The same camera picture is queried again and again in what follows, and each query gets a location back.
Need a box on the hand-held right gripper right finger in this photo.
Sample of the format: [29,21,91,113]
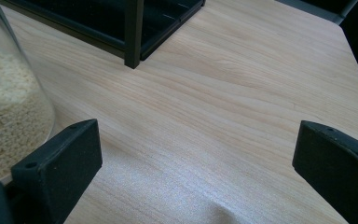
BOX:
[292,119,358,224]

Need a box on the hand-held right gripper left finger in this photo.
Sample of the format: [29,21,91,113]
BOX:
[10,119,103,224]

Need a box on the glass jar of beige grains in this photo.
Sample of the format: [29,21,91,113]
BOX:
[0,0,56,185]

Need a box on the black metal shelf rack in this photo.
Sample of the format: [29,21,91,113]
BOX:
[0,0,207,70]

